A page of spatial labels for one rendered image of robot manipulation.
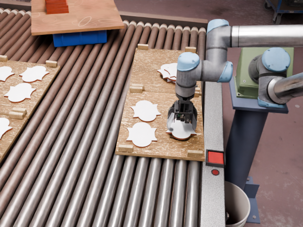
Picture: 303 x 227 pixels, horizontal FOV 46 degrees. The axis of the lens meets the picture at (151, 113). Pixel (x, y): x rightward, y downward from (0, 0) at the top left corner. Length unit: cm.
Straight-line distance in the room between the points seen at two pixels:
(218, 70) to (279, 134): 189
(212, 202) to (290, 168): 159
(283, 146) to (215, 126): 147
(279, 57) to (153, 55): 69
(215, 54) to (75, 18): 109
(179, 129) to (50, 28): 97
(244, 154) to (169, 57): 69
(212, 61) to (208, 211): 51
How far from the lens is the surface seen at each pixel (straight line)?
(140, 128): 148
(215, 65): 126
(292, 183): 275
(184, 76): 126
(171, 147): 142
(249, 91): 184
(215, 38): 128
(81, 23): 209
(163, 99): 166
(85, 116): 159
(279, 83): 154
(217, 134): 154
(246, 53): 185
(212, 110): 166
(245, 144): 204
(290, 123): 323
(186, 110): 135
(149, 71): 184
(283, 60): 164
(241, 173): 221
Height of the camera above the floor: 194
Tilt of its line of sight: 40 degrees down
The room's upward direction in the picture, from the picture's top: 3 degrees clockwise
